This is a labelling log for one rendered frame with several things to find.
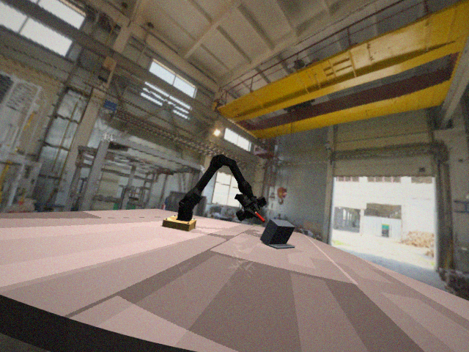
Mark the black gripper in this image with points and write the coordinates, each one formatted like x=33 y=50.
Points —
x=249 y=206

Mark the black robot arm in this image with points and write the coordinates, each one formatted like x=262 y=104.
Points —
x=193 y=197

